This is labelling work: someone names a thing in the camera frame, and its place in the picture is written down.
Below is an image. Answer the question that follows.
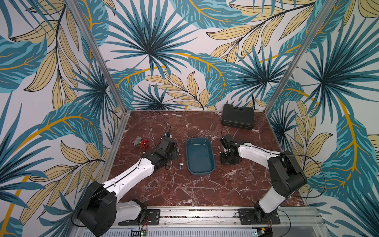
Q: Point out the teal plastic storage box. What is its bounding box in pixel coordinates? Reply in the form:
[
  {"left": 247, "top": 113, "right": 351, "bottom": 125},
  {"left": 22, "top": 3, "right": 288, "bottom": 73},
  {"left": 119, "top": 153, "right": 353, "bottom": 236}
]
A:
[{"left": 186, "top": 137, "right": 216, "bottom": 176}]

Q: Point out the aluminium front rail frame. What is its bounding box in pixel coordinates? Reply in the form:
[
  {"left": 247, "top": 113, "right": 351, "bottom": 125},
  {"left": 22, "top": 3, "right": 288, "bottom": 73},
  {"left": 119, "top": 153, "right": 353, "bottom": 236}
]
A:
[{"left": 104, "top": 206, "right": 331, "bottom": 237}]

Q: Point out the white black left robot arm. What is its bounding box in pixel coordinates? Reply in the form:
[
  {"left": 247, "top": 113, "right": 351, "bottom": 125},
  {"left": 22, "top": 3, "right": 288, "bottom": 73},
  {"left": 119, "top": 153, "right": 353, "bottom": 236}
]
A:
[{"left": 74, "top": 148, "right": 178, "bottom": 237}]

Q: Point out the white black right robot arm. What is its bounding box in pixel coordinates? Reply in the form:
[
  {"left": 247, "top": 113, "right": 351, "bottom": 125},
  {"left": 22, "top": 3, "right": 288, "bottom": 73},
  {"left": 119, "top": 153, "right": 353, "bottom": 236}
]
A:
[{"left": 220, "top": 134, "right": 308, "bottom": 214}]

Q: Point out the black plastic tool case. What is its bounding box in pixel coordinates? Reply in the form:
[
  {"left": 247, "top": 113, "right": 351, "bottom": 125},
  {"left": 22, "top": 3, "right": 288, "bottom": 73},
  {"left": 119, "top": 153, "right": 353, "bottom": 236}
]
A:
[{"left": 222, "top": 104, "right": 255, "bottom": 130}]

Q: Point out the aluminium left corner post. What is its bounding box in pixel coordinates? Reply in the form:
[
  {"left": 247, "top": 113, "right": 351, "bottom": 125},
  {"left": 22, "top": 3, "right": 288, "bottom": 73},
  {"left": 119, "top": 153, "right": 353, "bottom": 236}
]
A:
[{"left": 66, "top": 0, "right": 127, "bottom": 114}]

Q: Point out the aluminium corner post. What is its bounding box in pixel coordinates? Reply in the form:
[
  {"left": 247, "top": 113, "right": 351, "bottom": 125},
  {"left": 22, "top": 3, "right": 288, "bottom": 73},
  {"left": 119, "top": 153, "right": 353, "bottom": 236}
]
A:
[
  {"left": 264, "top": 0, "right": 337, "bottom": 116},
  {"left": 66, "top": 0, "right": 127, "bottom": 114}
]

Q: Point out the aluminium right corner post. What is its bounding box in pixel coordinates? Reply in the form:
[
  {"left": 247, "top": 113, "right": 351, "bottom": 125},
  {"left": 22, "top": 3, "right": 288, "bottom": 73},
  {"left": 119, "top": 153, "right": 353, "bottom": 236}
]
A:
[{"left": 264, "top": 0, "right": 337, "bottom": 116}]

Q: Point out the grey valve with red handwheel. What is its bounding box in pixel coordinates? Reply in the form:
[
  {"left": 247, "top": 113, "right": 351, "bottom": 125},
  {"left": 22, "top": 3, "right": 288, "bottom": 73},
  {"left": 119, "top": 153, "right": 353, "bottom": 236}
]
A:
[{"left": 132, "top": 136, "right": 149, "bottom": 149}]

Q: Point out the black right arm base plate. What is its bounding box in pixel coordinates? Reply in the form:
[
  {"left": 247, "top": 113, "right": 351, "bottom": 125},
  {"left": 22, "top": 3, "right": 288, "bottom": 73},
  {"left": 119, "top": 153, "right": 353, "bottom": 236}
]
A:
[{"left": 237, "top": 208, "right": 280, "bottom": 226}]

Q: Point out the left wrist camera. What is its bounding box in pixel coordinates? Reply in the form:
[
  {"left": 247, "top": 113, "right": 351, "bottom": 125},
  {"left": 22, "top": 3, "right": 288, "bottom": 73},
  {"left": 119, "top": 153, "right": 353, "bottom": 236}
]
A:
[{"left": 159, "top": 136, "right": 176, "bottom": 153}]

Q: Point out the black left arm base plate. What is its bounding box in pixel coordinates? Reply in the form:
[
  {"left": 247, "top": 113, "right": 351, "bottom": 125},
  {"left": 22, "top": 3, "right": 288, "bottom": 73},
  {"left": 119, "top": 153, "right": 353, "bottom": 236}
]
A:
[{"left": 117, "top": 209, "right": 160, "bottom": 227}]

